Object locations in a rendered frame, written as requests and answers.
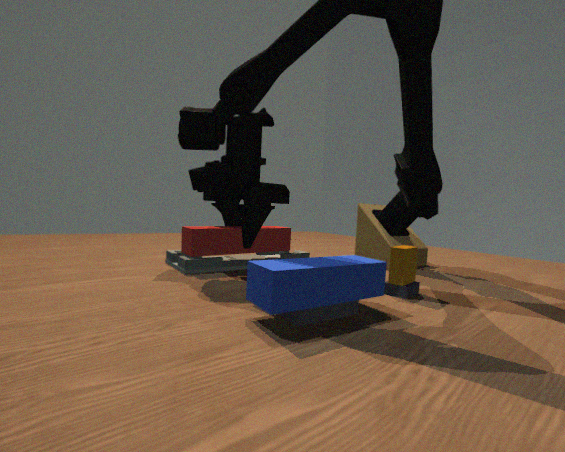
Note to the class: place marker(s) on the blue rectangular bar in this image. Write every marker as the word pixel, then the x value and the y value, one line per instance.
pixel 284 285

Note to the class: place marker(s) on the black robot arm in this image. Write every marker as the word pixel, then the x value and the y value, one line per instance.
pixel 413 27

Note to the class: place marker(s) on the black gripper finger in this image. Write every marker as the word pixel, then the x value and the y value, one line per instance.
pixel 230 214
pixel 252 219

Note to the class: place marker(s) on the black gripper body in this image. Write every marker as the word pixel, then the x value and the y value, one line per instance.
pixel 251 190

